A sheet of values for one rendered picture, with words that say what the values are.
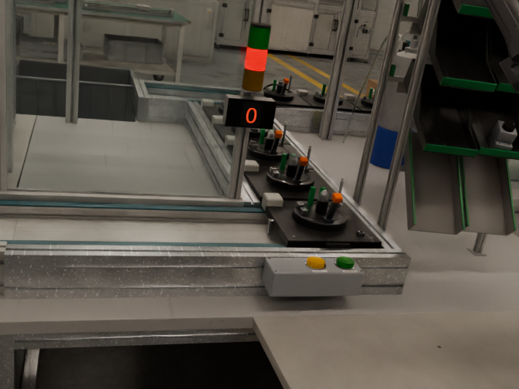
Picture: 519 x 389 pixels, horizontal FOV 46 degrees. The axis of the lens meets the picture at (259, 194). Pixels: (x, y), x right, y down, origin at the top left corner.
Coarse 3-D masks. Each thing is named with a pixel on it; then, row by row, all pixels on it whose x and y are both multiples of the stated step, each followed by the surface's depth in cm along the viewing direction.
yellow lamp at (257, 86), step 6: (246, 72) 146; (252, 72) 145; (258, 72) 145; (264, 72) 147; (246, 78) 146; (252, 78) 146; (258, 78) 146; (246, 84) 147; (252, 84) 146; (258, 84) 147; (252, 90) 147; (258, 90) 147
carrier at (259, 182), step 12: (252, 168) 181; (264, 168) 185; (276, 168) 181; (288, 168) 175; (252, 180) 174; (264, 180) 176; (276, 180) 171; (288, 180) 173; (300, 180) 172; (312, 180) 176; (264, 192) 167; (276, 192) 168; (288, 192) 169; (300, 192) 171
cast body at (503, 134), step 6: (498, 120) 151; (498, 126) 150; (504, 126) 149; (510, 126) 149; (492, 132) 153; (498, 132) 149; (504, 132) 148; (510, 132) 149; (516, 132) 149; (492, 138) 152; (498, 138) 150; (504, 138) 150; (510, 138) 149; (492, 144) 152; (498, 144) 150; (504, 144) 150; (510, 144) 150; (504, 150) 151; (510, 150) 150
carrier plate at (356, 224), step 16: (272, 208) 157; (288, 208) 158; (288, 224) 149; (352, 224) 155; (288, 240) 141; (304, 240) 142; (320, 240) 143; (336, 240) 145; (352, 240) 146; (368, 240) 147
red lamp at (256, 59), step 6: (246, 54) 145; (252, 54) 144; (258, 54) 144; (264, 54) 144; (246, 60) 145; (252, 60) 144; (258, 60) 144; (264, 60) 145; (246, 66) 146; (252, 66) 145; (258, 66) 145; (264, 66) 146
